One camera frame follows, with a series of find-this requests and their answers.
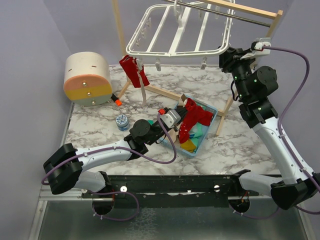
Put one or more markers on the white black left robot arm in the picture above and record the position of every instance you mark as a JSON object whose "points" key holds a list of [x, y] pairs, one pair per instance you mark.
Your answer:
{"points": [[66, 168]]}

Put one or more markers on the white plastic clip hanger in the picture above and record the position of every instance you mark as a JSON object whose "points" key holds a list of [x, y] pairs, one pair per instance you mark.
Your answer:
{"points": [[168, 31]]}

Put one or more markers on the yellow sock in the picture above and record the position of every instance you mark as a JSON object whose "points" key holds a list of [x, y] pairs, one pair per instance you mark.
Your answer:
{"points": [[188, 146]]}

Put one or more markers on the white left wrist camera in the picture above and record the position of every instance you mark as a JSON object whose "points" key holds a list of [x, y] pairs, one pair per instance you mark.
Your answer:
{"points": [[170, 117]]}

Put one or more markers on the red beige reindeer sock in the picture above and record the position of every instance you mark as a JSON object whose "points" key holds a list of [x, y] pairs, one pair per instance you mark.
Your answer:
{"points": [[142, 86]]}

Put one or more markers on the orange black highlighter pen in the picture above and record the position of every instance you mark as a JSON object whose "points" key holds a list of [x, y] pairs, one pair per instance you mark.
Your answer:
{"points": [[116, 100]]}

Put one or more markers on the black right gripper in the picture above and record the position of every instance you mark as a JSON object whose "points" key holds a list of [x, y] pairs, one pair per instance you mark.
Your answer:
{"points": [[231, 57]]}

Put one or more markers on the red santa sock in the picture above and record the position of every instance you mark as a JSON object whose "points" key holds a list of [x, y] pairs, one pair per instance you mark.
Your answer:
{"points": [[130, 67]]}

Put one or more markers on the metal hanging rod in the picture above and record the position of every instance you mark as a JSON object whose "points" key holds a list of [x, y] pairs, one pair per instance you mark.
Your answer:
{"points": [[219, 13]]}

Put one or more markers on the black mounting rail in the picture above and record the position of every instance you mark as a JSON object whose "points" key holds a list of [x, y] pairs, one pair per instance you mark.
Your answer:
{"points": [[173, 191]]}

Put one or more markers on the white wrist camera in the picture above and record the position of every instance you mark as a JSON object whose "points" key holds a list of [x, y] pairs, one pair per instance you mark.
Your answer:
{"points": [[257, 49], [170, 117]]}

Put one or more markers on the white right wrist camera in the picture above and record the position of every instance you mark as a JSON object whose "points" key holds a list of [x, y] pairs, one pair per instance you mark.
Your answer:
{"points": [[257, 49]]}

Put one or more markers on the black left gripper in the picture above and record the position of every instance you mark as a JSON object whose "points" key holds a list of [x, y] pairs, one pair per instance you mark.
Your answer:
{"points": [[181, 112]]}

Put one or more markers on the cream ribbed sock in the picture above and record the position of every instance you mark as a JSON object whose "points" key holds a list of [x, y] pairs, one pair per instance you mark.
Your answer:
{"points": [[174, 132]]}

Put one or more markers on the red snowflake sock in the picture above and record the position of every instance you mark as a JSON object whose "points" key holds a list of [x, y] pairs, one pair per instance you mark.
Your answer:
{"points": [[195, 114]]}

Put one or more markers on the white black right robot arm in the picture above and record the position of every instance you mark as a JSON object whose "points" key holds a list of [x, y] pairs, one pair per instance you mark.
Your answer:
{"points": [[298, 181]]}

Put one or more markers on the pastel round drawer box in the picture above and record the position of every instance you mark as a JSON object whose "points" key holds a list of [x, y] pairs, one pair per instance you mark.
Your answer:
{"points": [[87, 80]]}

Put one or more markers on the blue perforated plastic basket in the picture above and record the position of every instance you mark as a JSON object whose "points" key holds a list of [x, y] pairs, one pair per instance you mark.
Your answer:
{"points": [[199, 142]]}

